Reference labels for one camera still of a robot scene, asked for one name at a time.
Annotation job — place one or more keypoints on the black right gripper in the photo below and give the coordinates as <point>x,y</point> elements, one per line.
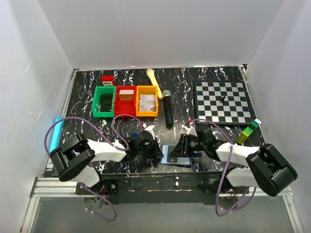
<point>183,145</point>

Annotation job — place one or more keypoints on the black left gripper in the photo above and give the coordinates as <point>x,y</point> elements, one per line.
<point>156,148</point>

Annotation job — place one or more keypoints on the navy blue card holder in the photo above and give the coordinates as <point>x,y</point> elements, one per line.
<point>167,159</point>

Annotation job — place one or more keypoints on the black credit card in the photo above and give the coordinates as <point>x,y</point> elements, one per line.
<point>172,160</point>

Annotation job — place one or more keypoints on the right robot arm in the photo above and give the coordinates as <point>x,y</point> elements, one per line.
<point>259,167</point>

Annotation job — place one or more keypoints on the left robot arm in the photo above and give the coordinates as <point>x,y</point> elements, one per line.
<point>71,160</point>

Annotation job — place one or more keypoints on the white cards in yellow bin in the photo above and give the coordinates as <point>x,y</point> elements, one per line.
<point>147,103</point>

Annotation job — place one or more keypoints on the orange cards in red bin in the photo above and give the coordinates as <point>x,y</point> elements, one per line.
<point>126,94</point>

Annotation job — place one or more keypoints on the black microphone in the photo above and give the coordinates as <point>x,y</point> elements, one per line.
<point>167,105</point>

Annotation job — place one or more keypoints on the red plastic bin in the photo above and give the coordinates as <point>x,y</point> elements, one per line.
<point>124,107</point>

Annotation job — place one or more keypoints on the yellow green brick stack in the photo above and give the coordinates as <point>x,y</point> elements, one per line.
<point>248,131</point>

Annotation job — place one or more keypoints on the black white chessboard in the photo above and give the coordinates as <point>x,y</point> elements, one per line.
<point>236,109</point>

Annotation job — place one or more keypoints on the yellow plastic bin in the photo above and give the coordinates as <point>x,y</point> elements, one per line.
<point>145,90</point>

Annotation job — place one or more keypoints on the black object in green bin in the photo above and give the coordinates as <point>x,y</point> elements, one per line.
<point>105,103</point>

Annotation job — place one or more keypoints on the beige wooden microphone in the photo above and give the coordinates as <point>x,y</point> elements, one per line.
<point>151,75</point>

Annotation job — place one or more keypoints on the green plastic bin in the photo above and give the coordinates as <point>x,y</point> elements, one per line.
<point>99,90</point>

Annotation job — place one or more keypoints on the light blue toy microphone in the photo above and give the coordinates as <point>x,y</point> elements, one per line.
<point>57,129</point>

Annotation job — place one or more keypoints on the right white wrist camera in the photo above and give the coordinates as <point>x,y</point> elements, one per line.
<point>189,129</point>

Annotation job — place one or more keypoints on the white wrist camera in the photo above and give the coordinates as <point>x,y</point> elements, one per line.
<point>189,129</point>
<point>150,129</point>

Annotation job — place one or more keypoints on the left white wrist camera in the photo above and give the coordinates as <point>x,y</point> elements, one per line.
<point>150,129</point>

